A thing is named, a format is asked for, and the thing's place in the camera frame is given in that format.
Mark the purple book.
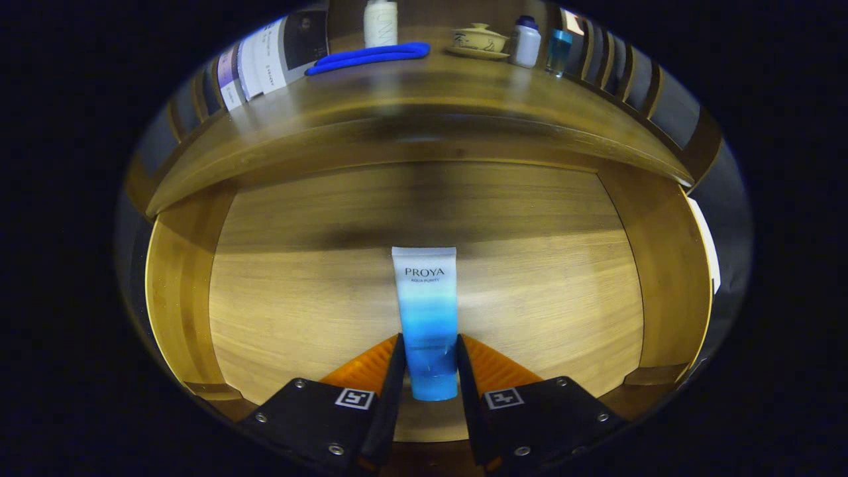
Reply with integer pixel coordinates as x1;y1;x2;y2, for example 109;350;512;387
217;44;244;112

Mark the thin white book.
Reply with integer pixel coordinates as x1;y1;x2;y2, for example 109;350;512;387
237;30;266;101

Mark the brown wooden cabinet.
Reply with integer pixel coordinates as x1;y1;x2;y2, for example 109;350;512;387
123;0;726;219

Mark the white bottle blue cap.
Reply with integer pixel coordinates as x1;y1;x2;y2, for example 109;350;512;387
509;15;542;69

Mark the teal bottle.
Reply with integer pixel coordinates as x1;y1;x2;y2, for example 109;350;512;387
545;28;574;78

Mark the blue white cosmetic tube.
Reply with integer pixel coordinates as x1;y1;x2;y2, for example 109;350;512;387
392;246;459;402

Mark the yellow lidded teacup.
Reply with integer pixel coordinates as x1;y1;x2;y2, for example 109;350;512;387
445;23;511;62

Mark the thick white black book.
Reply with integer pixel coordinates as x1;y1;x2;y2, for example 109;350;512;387
255;8;330;95

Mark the folded blue cloth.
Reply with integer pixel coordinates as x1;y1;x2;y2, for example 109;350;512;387
305;42;431;76

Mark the brown wooden countertop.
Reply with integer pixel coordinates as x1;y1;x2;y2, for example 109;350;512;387
146;43;695;218

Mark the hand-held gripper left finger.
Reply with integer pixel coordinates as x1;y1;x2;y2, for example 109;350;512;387
237;333;407;474

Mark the brown wooden drawer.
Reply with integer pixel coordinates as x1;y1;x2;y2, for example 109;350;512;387
144;159;715;441

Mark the white pump bottle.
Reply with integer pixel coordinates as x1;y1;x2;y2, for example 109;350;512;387
363;0;399;48

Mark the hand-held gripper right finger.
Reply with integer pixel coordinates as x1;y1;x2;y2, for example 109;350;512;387
456;333;629;472

